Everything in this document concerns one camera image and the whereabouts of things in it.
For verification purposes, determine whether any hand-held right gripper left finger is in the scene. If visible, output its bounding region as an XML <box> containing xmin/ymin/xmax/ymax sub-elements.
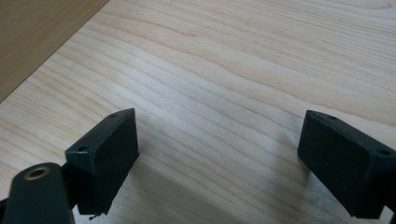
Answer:
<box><xmin>61</xmin><ymin>107</ymin><xmax>140</xmax><ymax>220</ymax></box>

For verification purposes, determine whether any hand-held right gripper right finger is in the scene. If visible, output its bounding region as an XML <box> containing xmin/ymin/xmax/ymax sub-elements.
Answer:
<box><xmin>296</xmin><ymin>109</ymin><xmax>396</xmax><ymax>219</ymax></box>

